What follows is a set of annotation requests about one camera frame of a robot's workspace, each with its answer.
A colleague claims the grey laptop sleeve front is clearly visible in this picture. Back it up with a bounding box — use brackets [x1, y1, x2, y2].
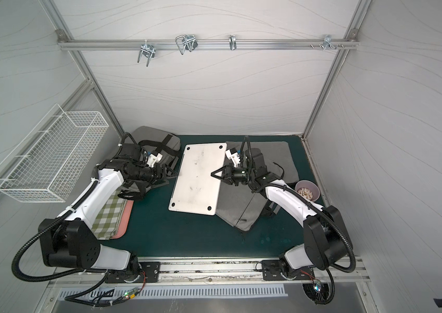
[216, 183, 281, 232]

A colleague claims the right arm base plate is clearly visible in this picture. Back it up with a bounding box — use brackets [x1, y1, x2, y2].
[255, 259, 314, 281]

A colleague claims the metal hook small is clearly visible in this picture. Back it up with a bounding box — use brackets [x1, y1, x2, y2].
[228, 35, 237, 51]

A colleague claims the green table mat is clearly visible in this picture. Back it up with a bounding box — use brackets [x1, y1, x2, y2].
[102, 135, 316, 258]

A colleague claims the silver laptop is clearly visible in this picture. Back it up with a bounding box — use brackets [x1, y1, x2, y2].
[169, 143, 227, 216]

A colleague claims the metal hook clamp middle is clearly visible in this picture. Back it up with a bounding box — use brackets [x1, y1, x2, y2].
[175, 35, 198, 55]

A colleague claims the aluminium front rail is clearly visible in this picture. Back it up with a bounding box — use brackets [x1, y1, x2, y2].
[48, 257, 371, 288]

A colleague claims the aluminium crossbar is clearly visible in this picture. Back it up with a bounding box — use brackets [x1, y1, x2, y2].
[58, 37, 360, 51]

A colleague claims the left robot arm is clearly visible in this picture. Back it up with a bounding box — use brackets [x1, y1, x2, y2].
[11, 158, 178, 282]

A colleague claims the grey laptop bag with strap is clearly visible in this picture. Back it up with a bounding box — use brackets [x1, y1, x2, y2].
[117, 126, 181, 201]

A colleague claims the pink bowl with snacks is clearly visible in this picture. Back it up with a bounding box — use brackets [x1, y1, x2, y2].
[295, 180, 321, 202]

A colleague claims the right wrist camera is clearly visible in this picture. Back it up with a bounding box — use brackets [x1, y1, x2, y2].
[226, 148, 240, 168]

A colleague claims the green checkered cloth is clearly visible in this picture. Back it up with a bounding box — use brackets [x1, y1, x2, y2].
[92, 191, 127, 241]

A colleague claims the metal hook clamp right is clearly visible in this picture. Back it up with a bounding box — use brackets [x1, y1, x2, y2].
[310, 35, 344, 51]

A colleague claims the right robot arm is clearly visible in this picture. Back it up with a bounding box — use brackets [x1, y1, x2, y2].
[210, 148, 357, 273]

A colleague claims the metal hook clamp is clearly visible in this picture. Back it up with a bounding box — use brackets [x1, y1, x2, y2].
[310, 35, 344, 51]
[137, 42, 156, 67]
[175, 35, 198, 55]

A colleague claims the grey laptop sleeve back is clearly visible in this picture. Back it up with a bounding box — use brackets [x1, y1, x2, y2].
[225, 140, 300, 185]

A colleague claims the grey laptop sleeve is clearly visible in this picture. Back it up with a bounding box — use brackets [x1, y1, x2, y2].
[216, 183, 281, 232]
[225, 140, 300, 185]

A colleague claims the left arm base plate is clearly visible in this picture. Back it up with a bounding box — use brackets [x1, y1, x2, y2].
[105, 262, 161, 284]

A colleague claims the white wire basket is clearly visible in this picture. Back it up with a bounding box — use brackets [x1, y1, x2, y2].
[0, 104, 109, 203]

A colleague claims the metal hook clamp left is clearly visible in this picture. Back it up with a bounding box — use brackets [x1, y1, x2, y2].
[137, 42, 156, 67]

